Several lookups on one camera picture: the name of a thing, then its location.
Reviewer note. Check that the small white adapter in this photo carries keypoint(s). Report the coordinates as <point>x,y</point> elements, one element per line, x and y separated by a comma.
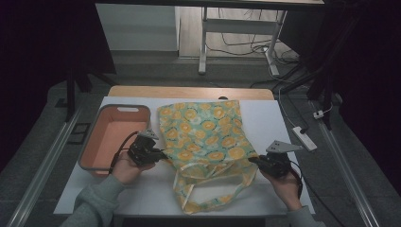
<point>318,114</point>

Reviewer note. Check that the white power strip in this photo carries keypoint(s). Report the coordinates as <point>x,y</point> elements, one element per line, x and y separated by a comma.
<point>304,138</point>

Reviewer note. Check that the white desk frame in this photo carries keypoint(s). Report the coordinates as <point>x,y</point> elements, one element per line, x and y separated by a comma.
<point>239,26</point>

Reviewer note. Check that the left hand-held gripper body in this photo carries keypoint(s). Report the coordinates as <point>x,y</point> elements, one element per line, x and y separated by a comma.
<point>143,151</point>

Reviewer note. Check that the black stand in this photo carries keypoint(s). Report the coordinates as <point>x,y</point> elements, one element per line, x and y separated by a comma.
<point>327,94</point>
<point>71,94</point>

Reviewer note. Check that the person's right hand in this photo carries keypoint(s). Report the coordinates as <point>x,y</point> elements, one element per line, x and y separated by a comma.
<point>285,189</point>

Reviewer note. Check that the orange print tote bag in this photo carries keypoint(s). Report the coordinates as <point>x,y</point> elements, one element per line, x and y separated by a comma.
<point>205,138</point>

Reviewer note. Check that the black floor frame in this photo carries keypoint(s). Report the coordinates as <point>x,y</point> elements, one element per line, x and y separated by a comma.
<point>73,134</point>

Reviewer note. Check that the metal floor rail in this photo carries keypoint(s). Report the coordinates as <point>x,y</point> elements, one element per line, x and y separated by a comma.
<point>346,170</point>
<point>47,164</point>

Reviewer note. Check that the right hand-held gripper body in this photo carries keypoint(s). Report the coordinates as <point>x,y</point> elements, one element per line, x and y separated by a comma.
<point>277,164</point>

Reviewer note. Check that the person's left hand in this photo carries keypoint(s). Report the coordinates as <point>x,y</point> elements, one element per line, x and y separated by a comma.
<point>127,171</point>

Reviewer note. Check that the pink plastic basket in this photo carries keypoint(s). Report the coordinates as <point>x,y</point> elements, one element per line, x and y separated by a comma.
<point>113,135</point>

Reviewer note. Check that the white table cover sheet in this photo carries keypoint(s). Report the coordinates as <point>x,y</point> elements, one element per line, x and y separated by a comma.
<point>268,119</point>

